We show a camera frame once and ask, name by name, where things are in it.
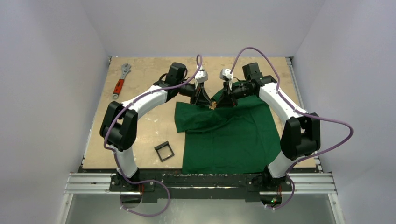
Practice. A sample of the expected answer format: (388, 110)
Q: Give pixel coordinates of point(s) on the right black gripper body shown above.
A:
(229, 91)

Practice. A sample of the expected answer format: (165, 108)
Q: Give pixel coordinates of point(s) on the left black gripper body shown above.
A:
(194, 99)

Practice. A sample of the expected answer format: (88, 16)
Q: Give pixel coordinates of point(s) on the orange leaf brooch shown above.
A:
(212, 105)

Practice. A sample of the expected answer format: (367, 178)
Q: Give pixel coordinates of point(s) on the green t-shirt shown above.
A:
(242, 139)

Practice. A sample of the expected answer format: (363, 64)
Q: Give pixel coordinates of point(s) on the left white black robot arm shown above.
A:
(119, 126)

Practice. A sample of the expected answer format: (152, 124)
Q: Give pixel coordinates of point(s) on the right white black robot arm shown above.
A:
(301, 135)

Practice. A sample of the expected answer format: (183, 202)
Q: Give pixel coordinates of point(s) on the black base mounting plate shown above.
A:
(151, 184)

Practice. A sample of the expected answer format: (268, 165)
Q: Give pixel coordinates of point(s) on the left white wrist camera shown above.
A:
(201, 77)

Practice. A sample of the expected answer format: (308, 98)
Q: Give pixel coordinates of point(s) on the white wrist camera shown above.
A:
(201, 77)
(227, 75)

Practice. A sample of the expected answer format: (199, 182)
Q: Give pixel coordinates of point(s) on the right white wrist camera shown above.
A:
(227, 75)

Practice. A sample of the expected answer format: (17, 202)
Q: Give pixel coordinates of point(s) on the black square frame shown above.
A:
(164, 151)

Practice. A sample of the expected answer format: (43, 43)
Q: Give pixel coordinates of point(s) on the red handled adjustable wrench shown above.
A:
(125, 69)

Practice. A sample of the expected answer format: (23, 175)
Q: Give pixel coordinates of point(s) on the aluminium rail frame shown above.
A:
(303, 181)

